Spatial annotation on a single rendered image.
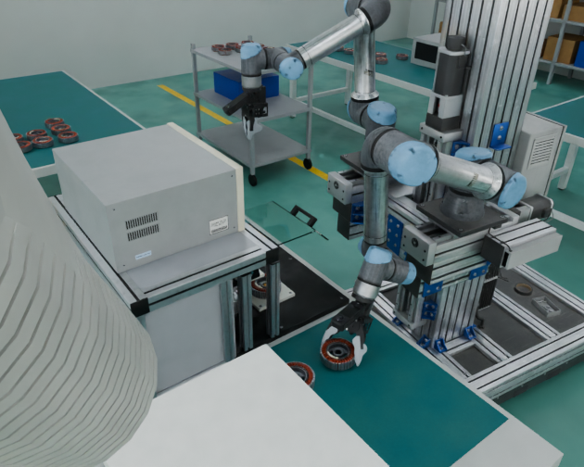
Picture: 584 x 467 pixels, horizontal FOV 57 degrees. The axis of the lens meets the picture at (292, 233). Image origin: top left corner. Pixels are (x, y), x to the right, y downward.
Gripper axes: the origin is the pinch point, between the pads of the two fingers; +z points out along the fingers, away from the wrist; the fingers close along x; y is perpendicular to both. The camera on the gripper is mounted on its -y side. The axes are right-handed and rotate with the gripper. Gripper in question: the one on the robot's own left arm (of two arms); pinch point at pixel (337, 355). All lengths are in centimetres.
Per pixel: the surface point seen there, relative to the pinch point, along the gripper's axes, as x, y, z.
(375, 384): -14.3, 0.1, 1.8
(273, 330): 19.9, -7.9, 0.5
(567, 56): 114, 584, -285
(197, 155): 48, -35, -44
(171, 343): 27, -43, 5
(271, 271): 20.3, -19.6, -18.9
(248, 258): 20.8, -31.4, -22.5
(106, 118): 239, 67, -37
